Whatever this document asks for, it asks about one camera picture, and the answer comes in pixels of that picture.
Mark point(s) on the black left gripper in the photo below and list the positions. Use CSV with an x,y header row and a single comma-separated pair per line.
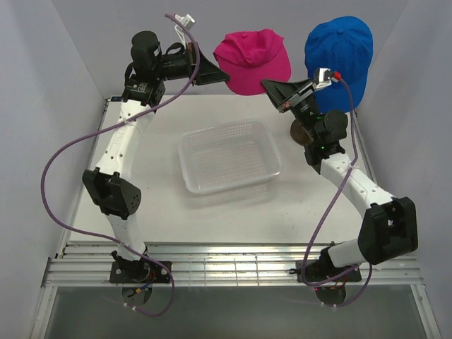
x,y
209,73

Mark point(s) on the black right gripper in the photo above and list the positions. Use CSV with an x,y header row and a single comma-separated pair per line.
x,y
282,93

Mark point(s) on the pink baseball cap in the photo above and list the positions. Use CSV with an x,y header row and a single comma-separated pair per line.
x,y
249,57

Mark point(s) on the blue baseball cap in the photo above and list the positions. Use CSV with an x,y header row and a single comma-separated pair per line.
x,y
345,45

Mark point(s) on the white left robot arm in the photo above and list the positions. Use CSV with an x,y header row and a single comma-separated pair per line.
x,y
109,183

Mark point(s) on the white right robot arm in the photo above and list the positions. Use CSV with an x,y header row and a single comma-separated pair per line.
x,y
389,224

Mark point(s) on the white plastic basket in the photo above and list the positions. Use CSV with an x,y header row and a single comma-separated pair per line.
x,y
228,156

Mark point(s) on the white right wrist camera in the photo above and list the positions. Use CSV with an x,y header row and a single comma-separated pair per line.
x,y
324,77

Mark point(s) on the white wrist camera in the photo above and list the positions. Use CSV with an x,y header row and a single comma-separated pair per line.
x,y
183,26
324,77

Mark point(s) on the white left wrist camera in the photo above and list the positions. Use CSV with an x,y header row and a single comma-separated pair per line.
x,y
183,26

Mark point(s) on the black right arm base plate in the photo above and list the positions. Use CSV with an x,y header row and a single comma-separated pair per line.
x,y
314,273

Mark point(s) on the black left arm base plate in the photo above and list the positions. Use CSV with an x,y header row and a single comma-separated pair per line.
x,y
152,273

